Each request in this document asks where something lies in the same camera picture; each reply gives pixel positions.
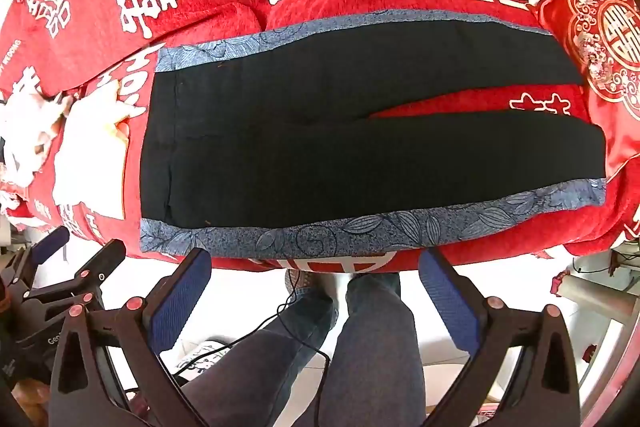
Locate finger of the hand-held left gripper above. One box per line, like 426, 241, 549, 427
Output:
2, 226, 71, 293
22, 239, 127, 308

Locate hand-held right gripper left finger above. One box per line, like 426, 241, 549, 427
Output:
49, 248, 213, 427

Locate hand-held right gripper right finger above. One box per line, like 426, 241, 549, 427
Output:
419, 249, 583, 427

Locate black pants with blue stripes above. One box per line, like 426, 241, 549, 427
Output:
139, 9, 608, 260

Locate printed paper sheet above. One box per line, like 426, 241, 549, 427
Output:
175, 341, 236, 379

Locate person's right leg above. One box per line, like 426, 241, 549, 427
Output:
317, 272, 428, 427

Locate white crumpled cloth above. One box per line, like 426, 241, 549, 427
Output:
0, 82, 73, 190

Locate red tassel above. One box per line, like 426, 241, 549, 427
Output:
550, 271, 572, 297

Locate red gold embroidered cushion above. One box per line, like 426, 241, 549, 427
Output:
540, 0, 640, 188

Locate black cable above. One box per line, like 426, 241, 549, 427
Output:
172, 269, 333, 427

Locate grey metal frame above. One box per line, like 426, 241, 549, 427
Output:
560, 252, 640, 325

